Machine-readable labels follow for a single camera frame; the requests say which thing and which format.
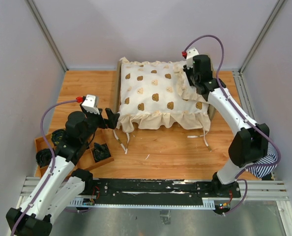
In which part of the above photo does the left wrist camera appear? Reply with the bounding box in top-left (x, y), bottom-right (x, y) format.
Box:
top-left (76, 94), bottom-right (100, 115)

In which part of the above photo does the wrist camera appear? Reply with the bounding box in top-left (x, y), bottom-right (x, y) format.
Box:
top-left (182, 47), bottom-right (199, 69)
top-left (76, 94), bottom-right (100, 115)

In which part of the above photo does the aluminium frame post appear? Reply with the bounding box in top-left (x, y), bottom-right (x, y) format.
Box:
top-left (25, 0), bottom-right (69, 72)
top-left (238, 0), bottom-right (287, 73)

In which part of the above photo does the large bear print cushion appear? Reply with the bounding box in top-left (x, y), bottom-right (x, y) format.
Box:
top-left (117, 58), bottom-right (211, 134)

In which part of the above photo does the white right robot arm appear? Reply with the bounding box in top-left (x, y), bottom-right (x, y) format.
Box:
top-left (182, 52), bottom-right (269, 197)

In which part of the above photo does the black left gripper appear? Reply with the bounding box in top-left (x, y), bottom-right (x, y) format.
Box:
top-left (81, 103), bottom-right (119, 143)

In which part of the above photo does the wooden pet bed frame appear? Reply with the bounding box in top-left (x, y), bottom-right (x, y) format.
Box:
top-left (112, 59), bottom-right (216, 120)

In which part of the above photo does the wooden divided tray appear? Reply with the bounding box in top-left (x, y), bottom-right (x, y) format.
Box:
top-left (35, 129), bottom-right (114, 177)

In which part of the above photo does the blue striped cloth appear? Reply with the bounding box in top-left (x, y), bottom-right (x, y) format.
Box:
top-left (245, 145), bottom-right (278, 179)

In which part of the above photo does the aluminium side rail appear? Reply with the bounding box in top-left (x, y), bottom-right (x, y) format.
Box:
top-left (232, 69), bottom-right (256, 120)

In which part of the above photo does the white slotted cable duct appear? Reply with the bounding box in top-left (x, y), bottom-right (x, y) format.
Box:
top-left (67, 198), bottom-right (216, 210)

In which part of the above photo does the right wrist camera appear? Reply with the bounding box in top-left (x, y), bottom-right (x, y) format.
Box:
top-left (182, 47), bottom-right (199, 69)

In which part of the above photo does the coiled black cable in tray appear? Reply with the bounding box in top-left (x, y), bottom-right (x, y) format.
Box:
top-left (50, 129), bottom-right (67, 145)

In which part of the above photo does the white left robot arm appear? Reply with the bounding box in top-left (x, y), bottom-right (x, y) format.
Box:
top-left (6, 108), bottom-right (119, 236)

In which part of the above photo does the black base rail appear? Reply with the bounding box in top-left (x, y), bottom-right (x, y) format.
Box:
top-left (78, 178), bottom-right (241, 204)

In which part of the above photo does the right aluminium frame post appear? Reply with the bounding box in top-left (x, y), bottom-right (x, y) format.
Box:
top-left (238, 0), bottom-right (287, 73)

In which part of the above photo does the small bear print pillow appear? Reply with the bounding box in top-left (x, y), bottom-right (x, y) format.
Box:
top-left (172, 61), bottom-right (208, 104)

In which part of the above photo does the left aluminium frame post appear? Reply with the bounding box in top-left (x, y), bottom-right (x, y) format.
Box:
top-left (25, 0), bottom-right (69, 72)

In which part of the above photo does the black item in tray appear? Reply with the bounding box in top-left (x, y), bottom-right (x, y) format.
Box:
top-left (93, 143), bottom-right (111, 162)

